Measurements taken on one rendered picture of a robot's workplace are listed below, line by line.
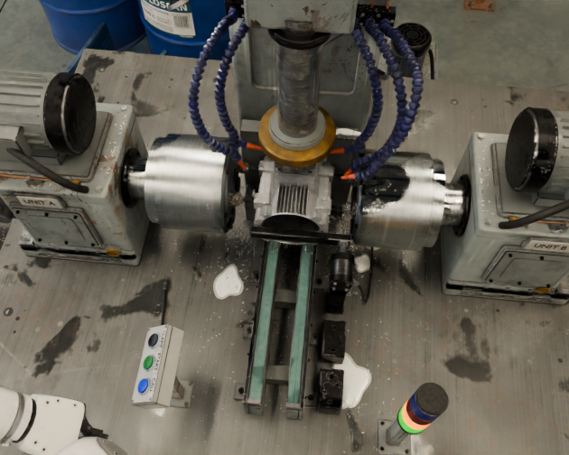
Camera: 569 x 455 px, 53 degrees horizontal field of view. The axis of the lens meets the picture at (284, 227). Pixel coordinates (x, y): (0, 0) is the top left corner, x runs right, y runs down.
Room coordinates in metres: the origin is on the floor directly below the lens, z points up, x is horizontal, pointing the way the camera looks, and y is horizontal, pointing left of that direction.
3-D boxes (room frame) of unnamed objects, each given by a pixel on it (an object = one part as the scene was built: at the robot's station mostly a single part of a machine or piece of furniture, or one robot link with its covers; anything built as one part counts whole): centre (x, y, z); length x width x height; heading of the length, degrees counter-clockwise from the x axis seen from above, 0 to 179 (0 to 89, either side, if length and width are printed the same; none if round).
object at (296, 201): (0.81, -0.03, 1.01); 0.20 x 0.19 x 0.19; 174
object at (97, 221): (0.87, 0.57, 0.99); 0.35 x 0.31 x 0.37; 84
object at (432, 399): (0.24, -0.27, 1.01); 0.08 x 0.08 x 0.42; 84
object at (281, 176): (0.85, -0.03, 1.11); 0.12 x 0.11 x 0.07; 174
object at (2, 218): (0.78, 0.72, 1.07); 0.08 x 0.07 x 0.20; 174
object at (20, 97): (0.84, 0.61, 1.16); 0.33 x 0.26 x 0.42; 84
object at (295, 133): (0.85, -0.03, 1.34); 0.18 x 0.18 x 0.48
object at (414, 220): (0.78, -0.31, 1.04); 0.41 x 0.25 x 0.25; 84
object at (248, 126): (0.96, -0.04, 0.97); 0.30 x 0.11 x 0.34; 84
